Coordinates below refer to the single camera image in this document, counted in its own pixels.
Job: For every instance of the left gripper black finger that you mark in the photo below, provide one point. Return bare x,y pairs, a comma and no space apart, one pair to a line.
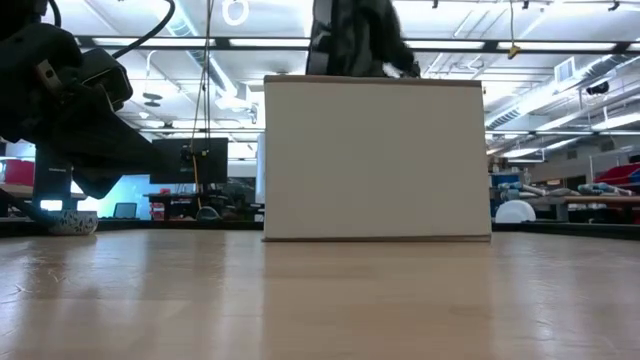
110,155

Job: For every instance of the dark grey Puma underwear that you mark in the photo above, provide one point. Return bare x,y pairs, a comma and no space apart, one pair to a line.
380,35

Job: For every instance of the small grey screen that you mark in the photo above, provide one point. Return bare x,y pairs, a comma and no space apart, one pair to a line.
125,210

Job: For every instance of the black monitor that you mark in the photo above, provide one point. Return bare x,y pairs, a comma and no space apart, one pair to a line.
175,160

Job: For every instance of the black tower device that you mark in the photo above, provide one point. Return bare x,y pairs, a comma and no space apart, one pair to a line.
52,187

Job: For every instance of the speckled small bowl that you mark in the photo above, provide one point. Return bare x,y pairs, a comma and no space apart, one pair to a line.
72,223

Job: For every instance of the red container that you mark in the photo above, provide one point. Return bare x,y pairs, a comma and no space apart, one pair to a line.
20,172

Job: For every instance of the blue storage bin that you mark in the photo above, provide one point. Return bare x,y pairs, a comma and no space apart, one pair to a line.
505,180

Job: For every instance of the white dome object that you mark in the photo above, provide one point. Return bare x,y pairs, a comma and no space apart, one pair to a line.
515,214

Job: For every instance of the wooden workbench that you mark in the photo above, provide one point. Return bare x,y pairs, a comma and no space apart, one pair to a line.
600,200

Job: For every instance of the red blue padded item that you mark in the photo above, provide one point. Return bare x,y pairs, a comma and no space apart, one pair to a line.
620,176

